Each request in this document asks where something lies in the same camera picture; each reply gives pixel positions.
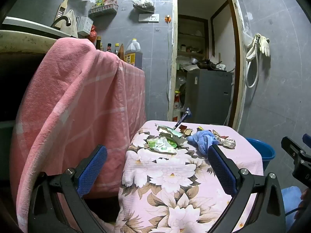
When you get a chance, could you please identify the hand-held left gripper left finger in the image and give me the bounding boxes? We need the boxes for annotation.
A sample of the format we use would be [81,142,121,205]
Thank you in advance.
[28,144,108,233]

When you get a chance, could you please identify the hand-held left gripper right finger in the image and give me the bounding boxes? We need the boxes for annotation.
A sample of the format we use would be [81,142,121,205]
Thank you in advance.
[206,144,287,233]

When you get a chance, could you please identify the blue plastic bucket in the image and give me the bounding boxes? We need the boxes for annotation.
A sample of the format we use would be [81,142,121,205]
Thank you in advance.
[245,138,277,173]

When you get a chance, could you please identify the white printed wrapper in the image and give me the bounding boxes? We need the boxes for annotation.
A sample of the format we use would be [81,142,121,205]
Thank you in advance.
[211,129,237,150]

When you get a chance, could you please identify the blue rag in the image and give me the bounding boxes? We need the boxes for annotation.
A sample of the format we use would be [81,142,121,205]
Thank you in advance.
[187,130,220,156]

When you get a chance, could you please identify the red brown foil wrapper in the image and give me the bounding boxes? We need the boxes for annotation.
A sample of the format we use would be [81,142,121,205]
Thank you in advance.
[179,124,194,136]

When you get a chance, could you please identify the green white wrapper pile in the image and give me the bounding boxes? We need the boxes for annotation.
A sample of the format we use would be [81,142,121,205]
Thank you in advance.
[155,124,189,150]

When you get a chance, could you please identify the blue patterned pen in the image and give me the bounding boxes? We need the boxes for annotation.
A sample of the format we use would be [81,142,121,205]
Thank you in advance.
[173,107,192,130]

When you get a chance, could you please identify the green white plastic wrapper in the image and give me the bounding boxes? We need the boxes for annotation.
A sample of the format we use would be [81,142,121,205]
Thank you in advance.
[147,136,179,154]

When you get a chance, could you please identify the light blue cloth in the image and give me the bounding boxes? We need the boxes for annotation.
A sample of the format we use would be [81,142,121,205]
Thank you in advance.
[280,186,303,231]

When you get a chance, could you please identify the pink floral cloth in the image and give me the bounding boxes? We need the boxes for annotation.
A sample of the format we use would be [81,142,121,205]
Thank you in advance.
[114,120,264,233]

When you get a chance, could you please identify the pink checked cloth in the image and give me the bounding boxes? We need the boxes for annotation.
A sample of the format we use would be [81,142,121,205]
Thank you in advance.
[10,37,146,233]

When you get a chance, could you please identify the white red sack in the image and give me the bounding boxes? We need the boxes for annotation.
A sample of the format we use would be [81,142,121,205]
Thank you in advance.
[173,91,185,122]

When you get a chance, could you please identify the cream rubber gloves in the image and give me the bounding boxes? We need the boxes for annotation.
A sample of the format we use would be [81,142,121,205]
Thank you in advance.
[246,33,271,57]

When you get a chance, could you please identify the black wok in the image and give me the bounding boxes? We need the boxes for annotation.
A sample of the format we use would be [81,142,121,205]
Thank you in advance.
[196,59,219,70]

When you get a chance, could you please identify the clear plastic bag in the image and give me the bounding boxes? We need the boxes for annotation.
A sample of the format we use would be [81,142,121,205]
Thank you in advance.
[242,24,254,47]

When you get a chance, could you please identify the large oil jug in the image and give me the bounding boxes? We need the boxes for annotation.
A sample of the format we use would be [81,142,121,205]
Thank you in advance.
[124,38,143,70]

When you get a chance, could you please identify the red plastic bag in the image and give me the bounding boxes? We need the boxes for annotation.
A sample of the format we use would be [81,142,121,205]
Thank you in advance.
[88,25,98,42]

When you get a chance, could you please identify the perforated metal holder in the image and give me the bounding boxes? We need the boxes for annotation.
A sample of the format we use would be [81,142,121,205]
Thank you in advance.
[78,15,94,36]

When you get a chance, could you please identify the white kitchen counter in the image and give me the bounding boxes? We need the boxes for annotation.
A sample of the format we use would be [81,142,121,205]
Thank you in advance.
[0,30,61,54]

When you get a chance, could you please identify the beige hanging cloth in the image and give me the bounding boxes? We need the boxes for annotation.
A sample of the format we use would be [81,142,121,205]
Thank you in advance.
[63,9,79,38]

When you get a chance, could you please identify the dark faucet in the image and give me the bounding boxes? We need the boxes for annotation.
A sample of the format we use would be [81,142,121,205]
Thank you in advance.
[50,16,71,28]

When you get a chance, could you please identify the steel sink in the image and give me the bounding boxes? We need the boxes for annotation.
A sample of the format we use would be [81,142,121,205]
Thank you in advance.
[2,17,71,39]

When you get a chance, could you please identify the wooden grater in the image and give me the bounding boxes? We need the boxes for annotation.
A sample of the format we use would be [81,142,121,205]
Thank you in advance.
[54,0,71,25]

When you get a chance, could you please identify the hanging filled plastic bag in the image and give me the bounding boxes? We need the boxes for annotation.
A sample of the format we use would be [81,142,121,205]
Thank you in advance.
[132,0,155,13]

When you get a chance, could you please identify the black cable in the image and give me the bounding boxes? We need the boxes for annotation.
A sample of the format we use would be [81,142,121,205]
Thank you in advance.
[285,204,304,216]

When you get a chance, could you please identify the white hose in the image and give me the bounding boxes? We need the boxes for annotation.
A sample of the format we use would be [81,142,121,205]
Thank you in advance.
[245,51,260,88]

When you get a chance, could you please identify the wooden door frame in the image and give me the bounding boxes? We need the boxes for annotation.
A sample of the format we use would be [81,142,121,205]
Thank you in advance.
[168,0,247,133]

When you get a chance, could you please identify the wooden wall shelf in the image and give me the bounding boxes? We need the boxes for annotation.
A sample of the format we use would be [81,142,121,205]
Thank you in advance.
[177,15,209,61]

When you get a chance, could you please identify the metal wall spice rack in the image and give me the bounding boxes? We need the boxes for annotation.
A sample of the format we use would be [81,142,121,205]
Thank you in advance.
[89,3,119,18]

